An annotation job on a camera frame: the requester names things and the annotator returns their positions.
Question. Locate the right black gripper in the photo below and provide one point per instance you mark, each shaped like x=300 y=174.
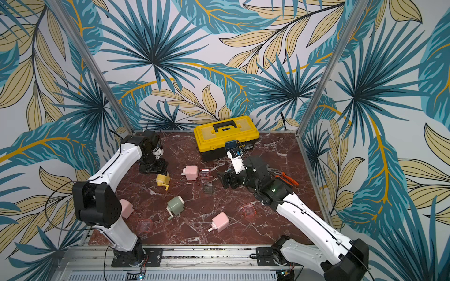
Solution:
x=237 y=177

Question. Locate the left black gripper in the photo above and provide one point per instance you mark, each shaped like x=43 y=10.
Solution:
x=162 y=167

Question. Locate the yellow pencil sharpener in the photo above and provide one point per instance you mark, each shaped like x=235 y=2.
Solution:
x=163 y=180

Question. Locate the pink pencil sharpener front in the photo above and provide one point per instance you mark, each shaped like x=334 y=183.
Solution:
x=219 y=222

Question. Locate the pink pencil sharpener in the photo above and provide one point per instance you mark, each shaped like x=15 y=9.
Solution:
x=219 y=222
x=127 y=208
x=191 y=172

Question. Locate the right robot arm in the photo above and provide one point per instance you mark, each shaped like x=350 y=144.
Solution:
x=332 y=254

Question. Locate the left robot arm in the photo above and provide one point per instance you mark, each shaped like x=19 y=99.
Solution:
x=95 y=200

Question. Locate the dark grey transparent tray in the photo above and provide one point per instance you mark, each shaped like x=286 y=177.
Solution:
x=208 y=188

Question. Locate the pink pencil sharpener back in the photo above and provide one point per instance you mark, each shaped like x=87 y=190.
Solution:
x=191 y=172

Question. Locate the pink pencil sharpener left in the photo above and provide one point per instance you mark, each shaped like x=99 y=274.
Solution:
x=127 y=208

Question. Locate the green pencil sharpener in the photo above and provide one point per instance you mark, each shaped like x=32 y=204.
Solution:
x=175 y=206

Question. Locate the yellow black toolbox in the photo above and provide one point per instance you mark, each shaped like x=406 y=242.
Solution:
x=215 y=139

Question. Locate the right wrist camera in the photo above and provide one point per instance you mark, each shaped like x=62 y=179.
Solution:
x=235 y=154

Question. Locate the orange handled pliers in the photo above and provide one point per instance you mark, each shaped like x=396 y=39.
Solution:
x=288 y=180

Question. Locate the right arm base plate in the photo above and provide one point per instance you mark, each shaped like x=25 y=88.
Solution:
x=266 y=256

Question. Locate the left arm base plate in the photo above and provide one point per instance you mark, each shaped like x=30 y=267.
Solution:
x=151 y=259

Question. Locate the aluminium front rail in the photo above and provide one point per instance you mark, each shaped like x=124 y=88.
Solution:
x=180 y=263

